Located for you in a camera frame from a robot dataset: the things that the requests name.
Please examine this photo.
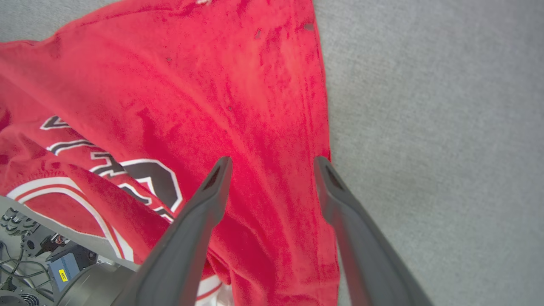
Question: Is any red basketball jersey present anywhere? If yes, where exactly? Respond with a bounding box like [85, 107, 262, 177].
[0, 0, 340, 306]

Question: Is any black base cable bundle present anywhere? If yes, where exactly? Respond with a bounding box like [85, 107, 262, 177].
[0, 240, 54, 300]

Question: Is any dark box with yellow label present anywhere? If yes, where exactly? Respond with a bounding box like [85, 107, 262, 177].
[46, 244, 99, 294]

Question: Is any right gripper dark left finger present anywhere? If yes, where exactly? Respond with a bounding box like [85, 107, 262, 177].
[111, 156, 233, 306]

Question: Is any grey round robot column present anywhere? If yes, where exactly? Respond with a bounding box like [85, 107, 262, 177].
[55, 260, 141, 306]

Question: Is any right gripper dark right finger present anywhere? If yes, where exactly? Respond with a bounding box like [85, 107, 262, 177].
[314, 156, 434, 306]

